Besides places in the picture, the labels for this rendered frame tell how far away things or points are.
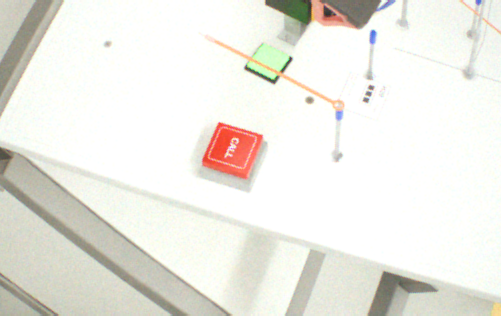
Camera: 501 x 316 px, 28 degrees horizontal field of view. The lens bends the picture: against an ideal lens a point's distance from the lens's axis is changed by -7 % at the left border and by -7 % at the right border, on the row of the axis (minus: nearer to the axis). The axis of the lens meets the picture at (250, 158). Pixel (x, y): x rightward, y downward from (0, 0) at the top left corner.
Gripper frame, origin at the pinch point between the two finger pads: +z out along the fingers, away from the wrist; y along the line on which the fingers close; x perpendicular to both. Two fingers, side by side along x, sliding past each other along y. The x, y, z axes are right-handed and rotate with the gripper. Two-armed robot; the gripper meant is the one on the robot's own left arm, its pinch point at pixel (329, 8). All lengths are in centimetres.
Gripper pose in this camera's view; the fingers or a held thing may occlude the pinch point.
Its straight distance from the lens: 116.3
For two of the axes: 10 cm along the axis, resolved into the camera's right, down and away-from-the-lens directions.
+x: -8.2, -5.7, -0.9
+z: -3.0, 2.8, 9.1
